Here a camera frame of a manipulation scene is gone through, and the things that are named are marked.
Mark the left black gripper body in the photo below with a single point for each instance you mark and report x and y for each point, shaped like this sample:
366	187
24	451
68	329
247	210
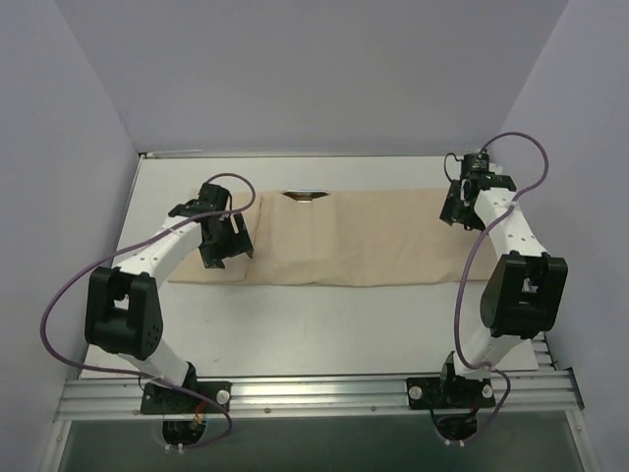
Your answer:
229	244

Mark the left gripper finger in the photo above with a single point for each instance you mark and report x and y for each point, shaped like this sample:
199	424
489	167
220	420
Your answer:
245	244
212	255

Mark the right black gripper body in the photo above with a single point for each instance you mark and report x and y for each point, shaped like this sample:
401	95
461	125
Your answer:
453	209

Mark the beige cloth wrap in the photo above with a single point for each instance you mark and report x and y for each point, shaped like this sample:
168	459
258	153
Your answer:
346	238

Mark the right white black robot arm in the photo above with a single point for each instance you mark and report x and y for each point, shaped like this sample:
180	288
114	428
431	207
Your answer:
522	295

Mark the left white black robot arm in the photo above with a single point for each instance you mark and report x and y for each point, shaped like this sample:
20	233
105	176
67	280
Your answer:
123	311

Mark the steel instrument tray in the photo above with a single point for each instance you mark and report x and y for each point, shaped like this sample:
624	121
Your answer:
305	196

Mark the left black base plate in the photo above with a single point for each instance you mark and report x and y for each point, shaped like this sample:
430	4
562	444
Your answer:
161	400

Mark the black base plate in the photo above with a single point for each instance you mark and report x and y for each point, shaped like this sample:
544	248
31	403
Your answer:
161	400
431	392

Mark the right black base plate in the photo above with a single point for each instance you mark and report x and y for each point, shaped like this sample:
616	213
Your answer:
431	392

